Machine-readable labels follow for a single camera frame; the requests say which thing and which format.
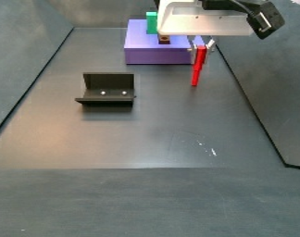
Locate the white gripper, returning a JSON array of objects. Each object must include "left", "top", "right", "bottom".
[{"left": 158, "top": 0, "right": 253, "bottom": 65}]

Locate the red cylindrical peg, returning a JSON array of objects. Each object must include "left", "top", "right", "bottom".
[{"left": 191, "top": 45, "right": 207, "bottom": 86}]

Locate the purple base board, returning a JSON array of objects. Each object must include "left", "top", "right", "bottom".
[{"left": 124, "top": 19, "right": 192, "bottom": 65}]

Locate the brown slotted block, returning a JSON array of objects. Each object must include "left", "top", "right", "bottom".
[{"left": 158, "top": 35, "right": 170, "bottom": 44}]

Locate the green block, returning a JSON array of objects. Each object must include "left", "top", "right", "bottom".
[{"left": 146, "top": 11, "right": 158, "bottom": 34}]

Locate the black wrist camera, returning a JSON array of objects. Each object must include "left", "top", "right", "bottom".
[{"left": 199, "top": 0, "right": 285, "bottom": 40}]

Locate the black angle bracket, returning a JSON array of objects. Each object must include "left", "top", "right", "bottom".
[{"left": 75, "top": 72, "right": 135, "bottom": 105}]

